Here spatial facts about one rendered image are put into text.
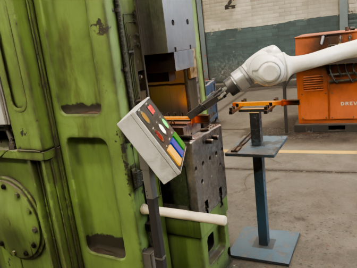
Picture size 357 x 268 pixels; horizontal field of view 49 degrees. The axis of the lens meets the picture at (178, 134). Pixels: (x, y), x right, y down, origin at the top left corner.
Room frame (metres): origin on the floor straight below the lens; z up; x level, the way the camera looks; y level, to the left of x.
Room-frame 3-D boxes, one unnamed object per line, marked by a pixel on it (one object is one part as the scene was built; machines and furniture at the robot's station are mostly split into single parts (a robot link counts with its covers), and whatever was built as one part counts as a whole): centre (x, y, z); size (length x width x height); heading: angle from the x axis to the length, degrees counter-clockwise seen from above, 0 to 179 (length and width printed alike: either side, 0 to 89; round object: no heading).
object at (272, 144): (2.36, -0.49, 0.71); 0.40 x 0.30 x 0.02; 152
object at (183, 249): (2.20, 0.08, 0.23); 0.55 x 0.37 x 0.47; 59
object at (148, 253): (1.79, 0.21, 0.36); 0.09 x 0.07 x 0.12; 149
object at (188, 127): (2.14, 0.10, 0.96); 0.42 x 0.20 x 0.09; 59
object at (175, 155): (1.40, 0.03, 1.01); 0.07 x 0.05 x 0.07; 174
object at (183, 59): (2.14, 0.10, 1.32); 0.42 x 0.20 x 0.10; 59
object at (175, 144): (1.50, 0.02, 1.01); 0.07 x 0.05 x 0.07; 174
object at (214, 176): (2.20, 0.08, 0.69); 0.56 x 0.38 x 0.45; 59
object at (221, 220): (1.69, 0.02, 0.62); 0.44 x 0.05 x 0.05; 59
